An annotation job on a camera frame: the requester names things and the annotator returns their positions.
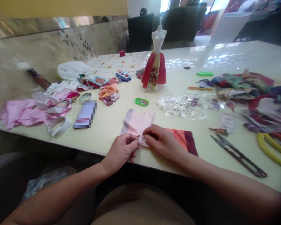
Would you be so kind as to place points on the pale pink fabric piece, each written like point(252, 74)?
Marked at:
point(137, 125)

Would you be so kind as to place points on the crumpled clear plastic bag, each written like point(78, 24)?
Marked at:
point(45, 180)

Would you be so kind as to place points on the person's legs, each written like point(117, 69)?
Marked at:
point(135, 206)

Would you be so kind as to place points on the white plastic bag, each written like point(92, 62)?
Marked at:
point(72, 70)

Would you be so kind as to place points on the green oval bead tray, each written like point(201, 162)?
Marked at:
point(141, 102)

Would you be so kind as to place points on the black chair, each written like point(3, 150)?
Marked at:
point(139, 32)

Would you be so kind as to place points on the red and blue fabric scraps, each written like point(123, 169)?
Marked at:
point(93, 82)

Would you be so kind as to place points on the person's left fingers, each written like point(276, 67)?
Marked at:
point(133, 147)

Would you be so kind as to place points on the pink fabric pile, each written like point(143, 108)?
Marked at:
point(23, 113)

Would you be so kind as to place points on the small red box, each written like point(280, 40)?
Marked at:
point(121, 53)

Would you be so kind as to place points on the black smartphone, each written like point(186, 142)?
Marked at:
point(85, 114)

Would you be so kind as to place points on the white floral fabric sheet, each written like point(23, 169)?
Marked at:
point(118, 63)

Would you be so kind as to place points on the clear plastic bag of beads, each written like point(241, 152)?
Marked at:
point(183, 105)

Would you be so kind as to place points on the white tape roll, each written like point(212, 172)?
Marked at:
point(58, 126)

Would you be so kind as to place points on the person's right hand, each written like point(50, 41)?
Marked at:
point(164, 140)

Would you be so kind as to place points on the blue floral fabric scrap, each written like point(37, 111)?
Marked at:
point(123, 76)

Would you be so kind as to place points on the person's right fingers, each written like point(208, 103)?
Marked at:
point(151, 134)

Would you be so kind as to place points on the round metal tin lid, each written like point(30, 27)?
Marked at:
point(85, 96)

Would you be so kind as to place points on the black thread snips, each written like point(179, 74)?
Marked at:
point(238, 155)

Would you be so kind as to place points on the pale printed fabric scrap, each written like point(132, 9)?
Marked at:
point(224, 123)

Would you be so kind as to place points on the pile of colourful fabric scraps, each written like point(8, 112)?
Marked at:
point(253, 98)

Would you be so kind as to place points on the pile of white mini mannequins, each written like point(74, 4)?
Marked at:
point(55, 95)

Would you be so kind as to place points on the orange patterned fabric scraps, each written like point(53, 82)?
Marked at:
point(108, 93)

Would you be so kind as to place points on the person's left hand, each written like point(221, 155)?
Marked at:
point(121, 146)

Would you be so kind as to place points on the green plastic chalk piece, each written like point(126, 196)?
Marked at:
point(204, 74)

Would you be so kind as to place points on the orange and maroon fabric piece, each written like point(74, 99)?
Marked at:
point(186, 140)

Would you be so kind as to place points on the white mannequin with red dress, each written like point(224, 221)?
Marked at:
point(155, 63)

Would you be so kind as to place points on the dark green armchair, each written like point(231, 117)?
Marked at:
point(183, 22)

